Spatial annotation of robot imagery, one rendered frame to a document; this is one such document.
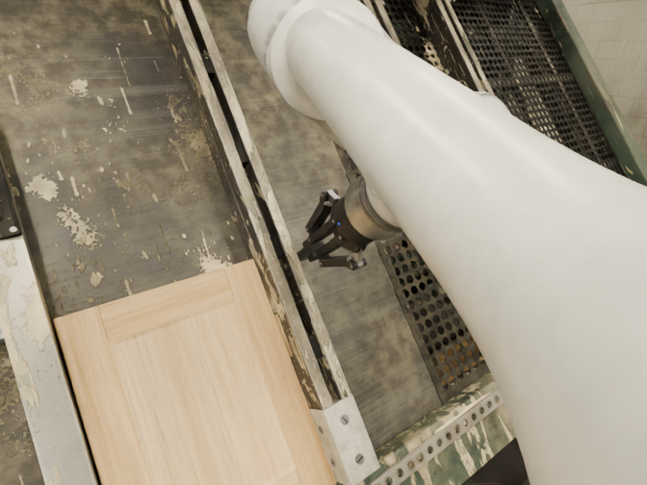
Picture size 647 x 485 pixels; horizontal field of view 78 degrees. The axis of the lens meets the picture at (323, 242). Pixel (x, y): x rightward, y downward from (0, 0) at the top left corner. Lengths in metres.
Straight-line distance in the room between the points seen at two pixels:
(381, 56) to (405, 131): 0.06
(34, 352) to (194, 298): 0.22
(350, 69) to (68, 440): 0.58
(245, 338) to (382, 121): 0.58
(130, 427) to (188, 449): 0.09
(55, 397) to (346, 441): 0.42
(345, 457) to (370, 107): 0.62
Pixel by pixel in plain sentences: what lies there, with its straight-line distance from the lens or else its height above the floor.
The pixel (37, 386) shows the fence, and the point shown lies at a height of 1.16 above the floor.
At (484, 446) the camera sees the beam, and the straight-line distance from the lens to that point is 0.95.
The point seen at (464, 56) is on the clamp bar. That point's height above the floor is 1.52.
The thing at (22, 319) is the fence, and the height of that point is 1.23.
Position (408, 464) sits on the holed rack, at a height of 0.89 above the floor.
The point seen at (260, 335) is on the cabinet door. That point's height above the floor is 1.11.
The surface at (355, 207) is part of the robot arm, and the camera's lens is 0.49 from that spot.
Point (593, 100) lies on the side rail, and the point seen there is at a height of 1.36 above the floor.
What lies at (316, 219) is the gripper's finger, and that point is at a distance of 0.64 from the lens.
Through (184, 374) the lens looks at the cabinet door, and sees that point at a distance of 0.69.
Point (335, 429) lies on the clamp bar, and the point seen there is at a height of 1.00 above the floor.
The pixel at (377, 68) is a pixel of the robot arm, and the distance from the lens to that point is 0.20.
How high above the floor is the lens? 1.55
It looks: 26 degrees down
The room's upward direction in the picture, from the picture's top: straight up
